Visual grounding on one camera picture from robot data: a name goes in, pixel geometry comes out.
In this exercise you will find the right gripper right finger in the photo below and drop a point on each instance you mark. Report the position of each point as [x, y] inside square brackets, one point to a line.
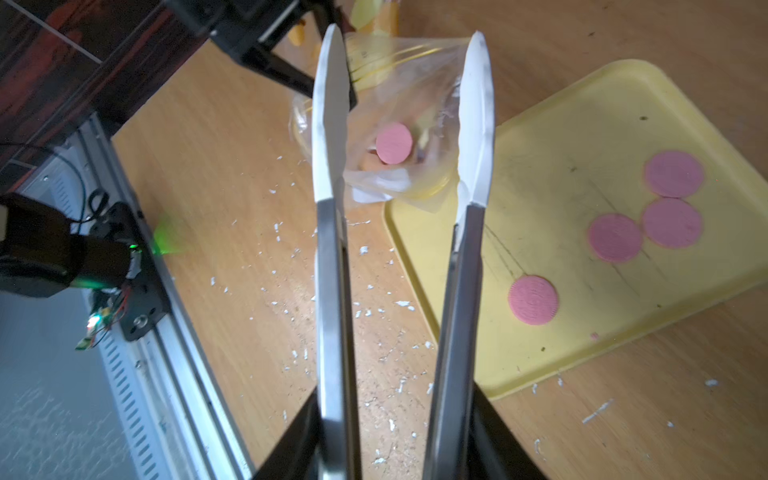
[493, 451]

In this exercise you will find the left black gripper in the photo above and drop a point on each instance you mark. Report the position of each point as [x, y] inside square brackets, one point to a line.
[249, 31]

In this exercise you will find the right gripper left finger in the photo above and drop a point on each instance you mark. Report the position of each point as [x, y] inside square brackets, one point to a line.
[295, 457]

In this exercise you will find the metal tongs white tips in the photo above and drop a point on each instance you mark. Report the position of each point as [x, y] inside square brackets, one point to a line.
[336, 391]

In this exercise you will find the clear resealable bag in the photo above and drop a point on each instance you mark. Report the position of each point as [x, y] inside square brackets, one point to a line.
[416, 82]
[375, 17]

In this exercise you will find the pink round cookie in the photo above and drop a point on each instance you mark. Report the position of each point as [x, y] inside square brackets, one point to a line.
[615, 238]
[673, 174]
[672, 223]
[393, 144]
[533, 300]

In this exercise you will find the yellow plastic tray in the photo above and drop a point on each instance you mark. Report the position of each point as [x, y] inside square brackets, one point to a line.
[616, 208]

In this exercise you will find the front aluminium rail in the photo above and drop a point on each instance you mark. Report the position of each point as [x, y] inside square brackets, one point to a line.
[108, 385]

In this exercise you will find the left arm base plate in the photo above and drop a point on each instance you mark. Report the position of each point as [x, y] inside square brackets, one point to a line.
[139, 301]

